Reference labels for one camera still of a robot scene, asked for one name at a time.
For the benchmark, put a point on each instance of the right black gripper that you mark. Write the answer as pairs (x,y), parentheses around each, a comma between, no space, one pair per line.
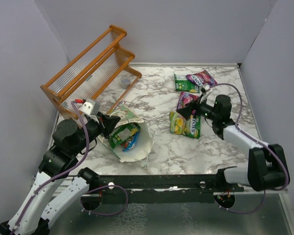
(186,111)

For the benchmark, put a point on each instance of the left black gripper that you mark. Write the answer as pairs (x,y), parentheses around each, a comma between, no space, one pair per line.
(110,123)

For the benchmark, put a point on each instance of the purple berries candy bag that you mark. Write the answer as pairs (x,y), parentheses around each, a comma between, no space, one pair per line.
(185,98)

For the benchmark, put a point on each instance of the green lemon snack packet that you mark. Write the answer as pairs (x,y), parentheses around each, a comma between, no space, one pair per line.
(122,133)

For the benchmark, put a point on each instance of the purple pink candy bag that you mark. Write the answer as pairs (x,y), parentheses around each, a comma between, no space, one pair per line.
(201,78)

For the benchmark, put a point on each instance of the green printed paper bag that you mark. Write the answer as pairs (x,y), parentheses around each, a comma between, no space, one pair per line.
(144,144)

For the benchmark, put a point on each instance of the blue white snack packet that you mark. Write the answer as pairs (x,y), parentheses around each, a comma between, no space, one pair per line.
(131,142)

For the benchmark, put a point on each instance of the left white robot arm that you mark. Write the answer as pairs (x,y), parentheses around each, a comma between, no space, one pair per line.
(40,210)

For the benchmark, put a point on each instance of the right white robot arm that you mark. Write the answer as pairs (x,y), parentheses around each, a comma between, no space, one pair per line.
(266,168)

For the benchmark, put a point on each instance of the small clear plastic jar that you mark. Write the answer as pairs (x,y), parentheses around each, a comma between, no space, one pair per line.
(125,82)

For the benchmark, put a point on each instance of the orange wooden shelf rack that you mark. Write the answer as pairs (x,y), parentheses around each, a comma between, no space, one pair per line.
(91,72)

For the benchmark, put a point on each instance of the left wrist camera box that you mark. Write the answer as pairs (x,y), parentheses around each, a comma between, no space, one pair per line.
(88,106)

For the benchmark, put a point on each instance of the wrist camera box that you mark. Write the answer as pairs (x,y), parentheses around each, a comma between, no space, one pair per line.
(88,106)
(205,90)

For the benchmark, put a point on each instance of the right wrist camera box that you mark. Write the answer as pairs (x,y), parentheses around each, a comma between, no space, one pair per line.
(205,90)

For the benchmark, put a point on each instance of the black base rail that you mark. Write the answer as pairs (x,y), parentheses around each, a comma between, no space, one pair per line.
(156,189)

